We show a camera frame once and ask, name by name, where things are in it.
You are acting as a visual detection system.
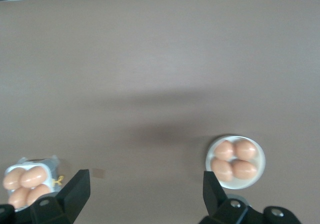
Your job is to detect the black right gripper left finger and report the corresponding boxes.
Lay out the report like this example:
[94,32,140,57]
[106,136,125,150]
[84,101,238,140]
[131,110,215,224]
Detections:
[0,168,91,224]

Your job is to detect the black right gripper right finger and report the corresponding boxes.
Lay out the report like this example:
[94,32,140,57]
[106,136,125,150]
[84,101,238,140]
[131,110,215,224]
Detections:
[198,170,301,224]

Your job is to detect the brown egg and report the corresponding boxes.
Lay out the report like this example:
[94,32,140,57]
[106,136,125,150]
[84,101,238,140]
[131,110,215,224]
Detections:
[7,186,32,209]
[231,159,258,180]
[234,139,258,160]
[26,183,52,206]
[213,140,235,161]
[19,165,48,189]
[2,168,25,191]
[210,158,234,182]

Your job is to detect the clear plastic egg box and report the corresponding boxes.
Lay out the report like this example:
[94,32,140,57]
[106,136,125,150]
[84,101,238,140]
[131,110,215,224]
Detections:
[3,155,66,212]

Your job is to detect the brown tape square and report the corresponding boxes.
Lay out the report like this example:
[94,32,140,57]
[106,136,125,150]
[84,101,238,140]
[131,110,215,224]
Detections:
[91,168,106,179]

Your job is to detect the white round plate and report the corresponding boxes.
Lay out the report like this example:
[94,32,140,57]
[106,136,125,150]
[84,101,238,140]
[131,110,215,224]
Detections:
[205,135,266,190]

